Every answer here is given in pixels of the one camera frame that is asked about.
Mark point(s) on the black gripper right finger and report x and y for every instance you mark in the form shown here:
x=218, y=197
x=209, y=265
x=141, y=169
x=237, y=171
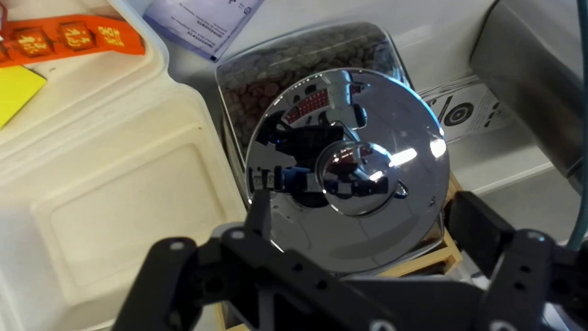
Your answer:
x=525, y=268

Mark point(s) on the shiny chrome round lid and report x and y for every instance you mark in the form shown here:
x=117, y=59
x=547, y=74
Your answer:
x=356, y=169

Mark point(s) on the white target marker sheet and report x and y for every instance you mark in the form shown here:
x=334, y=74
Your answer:
x=465, y=107

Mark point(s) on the purple paper sheet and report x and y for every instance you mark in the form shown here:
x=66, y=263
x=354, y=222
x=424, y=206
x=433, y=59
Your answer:
x=202, y=26

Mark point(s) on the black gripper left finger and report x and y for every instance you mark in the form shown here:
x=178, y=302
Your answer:
x=268, y=289

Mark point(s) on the white plastic food box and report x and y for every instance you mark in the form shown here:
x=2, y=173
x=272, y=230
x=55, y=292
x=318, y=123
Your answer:
x=106, y=158

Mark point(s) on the wooden slatted trivet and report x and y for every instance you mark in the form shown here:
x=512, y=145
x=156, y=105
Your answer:
x=443, y=257

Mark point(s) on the glass container with coffee beans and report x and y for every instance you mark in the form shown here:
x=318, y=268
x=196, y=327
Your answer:
x=253, y=77

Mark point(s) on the grey metal box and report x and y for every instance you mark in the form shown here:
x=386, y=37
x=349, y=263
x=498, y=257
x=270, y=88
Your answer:
x=529, y=55

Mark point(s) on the yellow paper note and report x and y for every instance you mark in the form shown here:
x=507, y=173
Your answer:
x=16, y=88

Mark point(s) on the orange snack packet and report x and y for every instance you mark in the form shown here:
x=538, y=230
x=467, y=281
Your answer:
x=71, y=35

